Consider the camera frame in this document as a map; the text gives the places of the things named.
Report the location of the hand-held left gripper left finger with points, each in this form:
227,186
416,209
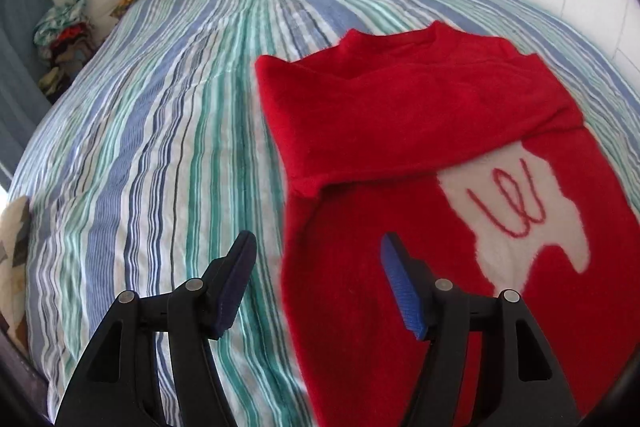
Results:
236,279

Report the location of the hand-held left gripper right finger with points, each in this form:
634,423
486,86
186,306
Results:
402,292

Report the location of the red sweater with white rabbit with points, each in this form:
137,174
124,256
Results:
400,147

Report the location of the pile of colourful clothes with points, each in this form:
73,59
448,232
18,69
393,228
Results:
62,37

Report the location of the striped blue green bedspread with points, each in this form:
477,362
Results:
150,132

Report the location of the beige patterned cushion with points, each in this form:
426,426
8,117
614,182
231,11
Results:
12,252

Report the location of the blue curtain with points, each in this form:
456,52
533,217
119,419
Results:
20,72

